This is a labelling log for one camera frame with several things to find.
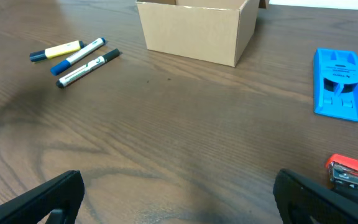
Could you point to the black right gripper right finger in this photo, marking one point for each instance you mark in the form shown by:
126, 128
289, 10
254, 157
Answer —
301, 200

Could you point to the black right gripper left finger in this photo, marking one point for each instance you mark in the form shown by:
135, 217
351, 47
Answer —
59, 199

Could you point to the blue whiteboard eraser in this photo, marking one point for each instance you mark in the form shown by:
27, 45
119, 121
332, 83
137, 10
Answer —
335, 74

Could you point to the yellow highlighter pen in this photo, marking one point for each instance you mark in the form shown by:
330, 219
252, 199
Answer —
56, 51

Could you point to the brown cardboard box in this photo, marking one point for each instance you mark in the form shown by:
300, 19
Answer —
215, 31

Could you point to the blue whiteboard marker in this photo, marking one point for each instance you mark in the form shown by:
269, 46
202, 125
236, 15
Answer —
82, 53

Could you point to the black whiteboard marker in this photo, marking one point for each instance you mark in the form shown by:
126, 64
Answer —
87, 68

